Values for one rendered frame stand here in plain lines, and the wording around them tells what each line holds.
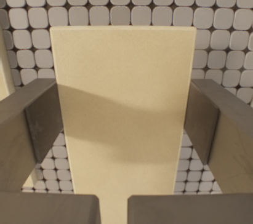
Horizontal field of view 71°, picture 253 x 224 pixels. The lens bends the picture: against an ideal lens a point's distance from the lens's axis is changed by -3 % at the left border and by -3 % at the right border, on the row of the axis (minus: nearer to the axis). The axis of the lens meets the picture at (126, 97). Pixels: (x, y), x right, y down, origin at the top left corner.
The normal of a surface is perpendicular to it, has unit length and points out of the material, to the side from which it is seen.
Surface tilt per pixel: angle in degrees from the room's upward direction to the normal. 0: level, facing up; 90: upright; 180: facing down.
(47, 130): 90
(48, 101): 90
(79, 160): 0
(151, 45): 0
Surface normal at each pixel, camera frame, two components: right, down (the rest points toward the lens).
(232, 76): -0.01, 0.38
